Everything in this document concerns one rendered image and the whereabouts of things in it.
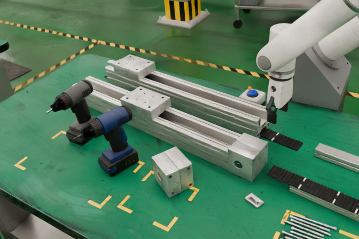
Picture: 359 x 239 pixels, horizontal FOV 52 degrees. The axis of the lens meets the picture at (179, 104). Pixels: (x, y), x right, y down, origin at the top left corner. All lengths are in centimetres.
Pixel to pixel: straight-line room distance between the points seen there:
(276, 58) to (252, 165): 33
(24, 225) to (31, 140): 61
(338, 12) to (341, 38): 50
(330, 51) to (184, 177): 78
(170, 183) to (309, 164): 46
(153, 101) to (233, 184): 44
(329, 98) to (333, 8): 58
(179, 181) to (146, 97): 40
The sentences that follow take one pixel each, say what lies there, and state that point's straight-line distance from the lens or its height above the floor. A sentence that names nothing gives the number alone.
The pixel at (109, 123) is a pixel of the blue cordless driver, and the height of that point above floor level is 98.
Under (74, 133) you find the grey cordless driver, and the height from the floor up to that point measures 83.
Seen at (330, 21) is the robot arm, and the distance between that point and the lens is 107.
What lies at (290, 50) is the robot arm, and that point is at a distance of 107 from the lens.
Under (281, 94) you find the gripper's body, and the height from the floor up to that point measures 100.
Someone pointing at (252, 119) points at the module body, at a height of 86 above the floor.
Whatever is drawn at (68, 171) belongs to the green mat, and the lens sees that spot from 136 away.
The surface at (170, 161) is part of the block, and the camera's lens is 116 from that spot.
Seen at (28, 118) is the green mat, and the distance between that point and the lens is 171.
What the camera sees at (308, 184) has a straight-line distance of 119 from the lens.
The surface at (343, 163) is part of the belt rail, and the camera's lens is 132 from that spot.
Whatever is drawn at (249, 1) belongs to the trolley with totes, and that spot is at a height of 31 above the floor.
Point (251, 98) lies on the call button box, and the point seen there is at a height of 84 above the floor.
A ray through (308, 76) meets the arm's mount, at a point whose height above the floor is 91.
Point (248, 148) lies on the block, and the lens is 119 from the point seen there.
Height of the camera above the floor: 164
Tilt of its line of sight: 33 degrees down
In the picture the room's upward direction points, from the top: 6 degrees counter-clockwise
